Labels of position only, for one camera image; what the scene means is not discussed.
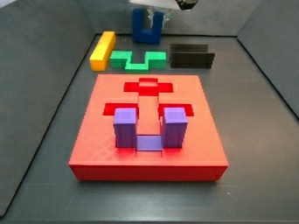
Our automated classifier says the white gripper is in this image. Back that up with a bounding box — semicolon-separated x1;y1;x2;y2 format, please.
129;0;181;21

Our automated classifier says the blue U-shaped block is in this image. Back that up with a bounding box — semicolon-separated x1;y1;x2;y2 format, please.
133;9;165;45

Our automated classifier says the red puzzle board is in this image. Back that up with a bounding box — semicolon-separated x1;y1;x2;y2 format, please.
70;74;229;181

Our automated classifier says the black block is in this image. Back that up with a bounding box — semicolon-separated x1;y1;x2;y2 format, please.
170;44;215;69

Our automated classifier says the green zigzag block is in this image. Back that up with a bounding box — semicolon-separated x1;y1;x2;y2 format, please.
110;51;167;73

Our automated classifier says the yellow bar block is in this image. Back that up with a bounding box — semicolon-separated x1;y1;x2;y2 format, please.
90;31;117;71

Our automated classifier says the purple U-shaped block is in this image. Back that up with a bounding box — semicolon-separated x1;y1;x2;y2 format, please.
114;108;189;151

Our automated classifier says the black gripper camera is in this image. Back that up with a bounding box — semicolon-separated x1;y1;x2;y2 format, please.
175;0;199;11

